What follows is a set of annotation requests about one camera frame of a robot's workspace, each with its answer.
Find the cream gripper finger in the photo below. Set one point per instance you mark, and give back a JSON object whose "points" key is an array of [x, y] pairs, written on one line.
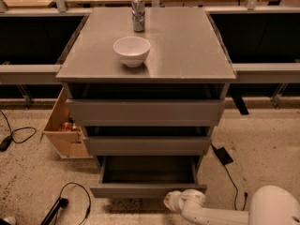
{"points": [[168, 200]]}

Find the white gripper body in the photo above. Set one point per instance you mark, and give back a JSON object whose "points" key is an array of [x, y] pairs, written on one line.
{"points": [[178, 201]]}

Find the grey bottom drawer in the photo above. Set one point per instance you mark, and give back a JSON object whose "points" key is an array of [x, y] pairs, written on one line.
{"points": [[145, 177]]}

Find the grey drawer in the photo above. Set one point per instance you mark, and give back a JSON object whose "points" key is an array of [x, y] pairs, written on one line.
{"points": [[146, 141], [145, 177], [150, 113]]}

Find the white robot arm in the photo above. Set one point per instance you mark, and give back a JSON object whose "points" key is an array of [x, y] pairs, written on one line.
{"points": [[270, 205]]}

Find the grey middle drawer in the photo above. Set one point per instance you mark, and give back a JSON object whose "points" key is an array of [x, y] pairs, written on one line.
{"points": [[146, 141]]}

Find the grey drawer cabinet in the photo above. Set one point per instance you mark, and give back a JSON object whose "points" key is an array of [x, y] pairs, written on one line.
{"points": [[186, 60]]}

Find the grey top drawer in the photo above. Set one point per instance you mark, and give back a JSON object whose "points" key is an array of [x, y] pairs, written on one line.
{"points": [[150, 113]]}

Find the black power adapter right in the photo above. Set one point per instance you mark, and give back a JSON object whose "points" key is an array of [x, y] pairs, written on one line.
{"points": [[225, 159]]}

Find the black bar bottom left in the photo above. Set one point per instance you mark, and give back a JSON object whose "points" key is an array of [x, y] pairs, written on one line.
{"points": [[59, 203]]}

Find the cardboard box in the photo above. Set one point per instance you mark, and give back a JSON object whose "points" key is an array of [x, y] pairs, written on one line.
{"points": [[68, 144]]}

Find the orange items in box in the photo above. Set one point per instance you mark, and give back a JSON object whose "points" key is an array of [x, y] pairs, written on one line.
{"points": [[67, 126]]}

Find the white ceramic bowl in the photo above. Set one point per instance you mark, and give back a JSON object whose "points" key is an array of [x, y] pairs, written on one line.
{"points": [[132, 51]]}

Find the silver drink can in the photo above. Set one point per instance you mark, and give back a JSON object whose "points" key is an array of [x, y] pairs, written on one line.
{"points": [[138, 15]]}

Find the grey metal rail right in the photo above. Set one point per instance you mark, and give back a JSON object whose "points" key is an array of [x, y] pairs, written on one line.
{"points": [[267, 73]]}

